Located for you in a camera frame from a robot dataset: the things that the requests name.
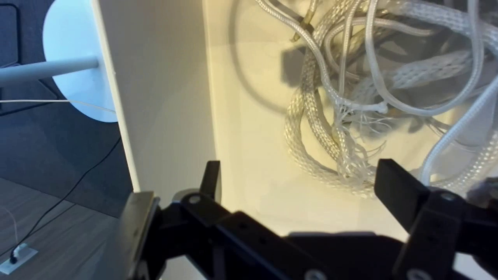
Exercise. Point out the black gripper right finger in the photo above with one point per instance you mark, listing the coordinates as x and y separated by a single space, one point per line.
429 234

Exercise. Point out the white round-base stand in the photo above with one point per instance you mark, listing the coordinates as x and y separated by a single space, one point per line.
67 32

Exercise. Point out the grey floor outlet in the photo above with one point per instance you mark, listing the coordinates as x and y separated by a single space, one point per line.
15 259

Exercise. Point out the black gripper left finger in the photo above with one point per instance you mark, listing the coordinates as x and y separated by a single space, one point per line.
218 243

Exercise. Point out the white plastic basket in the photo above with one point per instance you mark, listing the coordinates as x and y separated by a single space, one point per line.
165 94

